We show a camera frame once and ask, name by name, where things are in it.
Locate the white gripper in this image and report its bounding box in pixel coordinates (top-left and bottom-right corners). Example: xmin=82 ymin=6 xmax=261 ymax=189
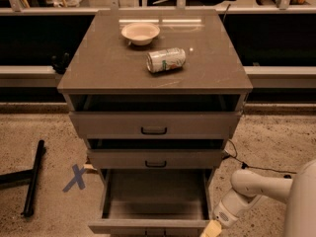
xmin=199 ymin=189 xmax=264 ymax=237

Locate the grey bottom drawer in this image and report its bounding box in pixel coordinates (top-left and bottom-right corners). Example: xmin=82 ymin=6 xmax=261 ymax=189
xmin=89 ymin=169 xmax=213 ymax=237

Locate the grey drawer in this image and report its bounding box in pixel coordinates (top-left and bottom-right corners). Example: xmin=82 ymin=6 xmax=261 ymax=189
xmin=87 ymin=139 xmax=223 ymax=169
xmin=89 ymin=169 xmax=213 ymax=237
xmin=68 ymin=94 xmax=243 ymax=140

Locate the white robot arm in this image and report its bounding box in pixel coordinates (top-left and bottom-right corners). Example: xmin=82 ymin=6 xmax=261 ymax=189
xmin=200 ymin=160 xmax=316 ymax=237

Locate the grey middle drawer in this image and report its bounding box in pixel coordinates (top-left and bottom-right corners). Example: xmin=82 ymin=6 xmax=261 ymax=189
xmin=87 ymin=139 xmax=223 ymax=169

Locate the grey drawer cabinet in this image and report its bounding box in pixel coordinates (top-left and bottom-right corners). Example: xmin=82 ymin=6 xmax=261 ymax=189
xmin=57 ymin=9 xmax=254 ymax=183

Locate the grey top drawer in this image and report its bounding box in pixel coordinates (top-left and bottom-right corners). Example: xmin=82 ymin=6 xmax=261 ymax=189
xmin=68 ymin=94 xmax=243 ymax=140

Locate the blue tape cross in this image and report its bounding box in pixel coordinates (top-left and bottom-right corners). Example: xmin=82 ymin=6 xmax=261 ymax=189
xmin=62 ymin=164 xmax=85 ymax=193

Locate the white green soda can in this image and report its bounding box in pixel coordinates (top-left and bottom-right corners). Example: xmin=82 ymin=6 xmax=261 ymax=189
xmin=146 ymin=47 xmax=186 ymax=73

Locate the white ceramic bowl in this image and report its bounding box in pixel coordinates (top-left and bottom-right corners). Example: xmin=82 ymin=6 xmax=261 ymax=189
xmin=121 ymin=22 xmax=160 ymax=45

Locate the black stand left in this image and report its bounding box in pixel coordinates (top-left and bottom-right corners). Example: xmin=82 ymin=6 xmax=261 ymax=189
xmin=0 ymin=140 xmax=46 ymax=218

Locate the black cable on floor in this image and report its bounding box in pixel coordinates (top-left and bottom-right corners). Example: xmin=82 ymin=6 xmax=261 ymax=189
xmin=222 ymin=139 xmax=297 ymax=176

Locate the black clamp on rail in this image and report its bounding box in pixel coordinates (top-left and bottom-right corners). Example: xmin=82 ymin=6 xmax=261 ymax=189
xmin=51 ymin=52 xmax=70 ymax=74

